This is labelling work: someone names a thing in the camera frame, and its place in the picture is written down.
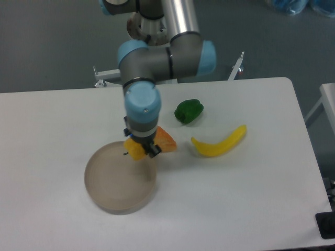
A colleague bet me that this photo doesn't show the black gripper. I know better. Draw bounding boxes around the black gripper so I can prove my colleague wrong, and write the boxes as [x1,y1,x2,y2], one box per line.
[124,116,161,158]

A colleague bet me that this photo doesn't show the yellow bell pepper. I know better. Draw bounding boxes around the yellow bell pepper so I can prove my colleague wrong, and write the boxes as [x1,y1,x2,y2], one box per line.
[124,138,146,161]

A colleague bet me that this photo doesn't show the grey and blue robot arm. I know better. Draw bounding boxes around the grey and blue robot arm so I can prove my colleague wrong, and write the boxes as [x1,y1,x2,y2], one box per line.
[99,1,217,158]

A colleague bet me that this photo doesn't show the beige round plate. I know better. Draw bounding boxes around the beige round plate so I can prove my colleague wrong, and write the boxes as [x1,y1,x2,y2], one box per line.
[84,141,157,214]

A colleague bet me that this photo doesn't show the green bell pepper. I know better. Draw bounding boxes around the green bell pepper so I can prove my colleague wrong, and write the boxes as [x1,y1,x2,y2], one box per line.
[174,99,204,124]

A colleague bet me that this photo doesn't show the orange pastry turnover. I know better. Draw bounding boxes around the orange pastry turnover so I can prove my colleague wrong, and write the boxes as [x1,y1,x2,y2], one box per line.
[154,126,177,152]

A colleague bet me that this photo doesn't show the yellow banana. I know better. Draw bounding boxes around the yellow banana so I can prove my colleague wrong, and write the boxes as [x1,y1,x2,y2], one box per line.
[191,124,248,157]

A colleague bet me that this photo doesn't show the white side table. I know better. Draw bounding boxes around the white side table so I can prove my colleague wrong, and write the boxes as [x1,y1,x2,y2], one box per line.
[304,83,334,131]

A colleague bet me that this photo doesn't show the black device at edge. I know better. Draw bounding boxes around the black device at edge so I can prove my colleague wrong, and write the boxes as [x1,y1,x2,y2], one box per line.
[315,211,334,239]

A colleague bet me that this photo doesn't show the blue plastic bag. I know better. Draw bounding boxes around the blue plastic bag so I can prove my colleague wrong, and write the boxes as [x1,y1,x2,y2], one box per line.
[264,0,334,18]

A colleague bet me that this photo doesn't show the white frame bracket left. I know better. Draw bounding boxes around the white frame bracket left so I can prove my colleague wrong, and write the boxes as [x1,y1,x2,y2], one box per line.
[93,66,122,88]

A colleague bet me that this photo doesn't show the white frame bracket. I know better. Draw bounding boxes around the white frame bracket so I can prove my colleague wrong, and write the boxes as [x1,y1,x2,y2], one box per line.
[228,51,245,81]
[93,66,122,88]

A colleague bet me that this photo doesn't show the white frame bracket right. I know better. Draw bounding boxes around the white frame bracket right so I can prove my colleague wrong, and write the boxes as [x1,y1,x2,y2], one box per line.
[228,51,245,81]

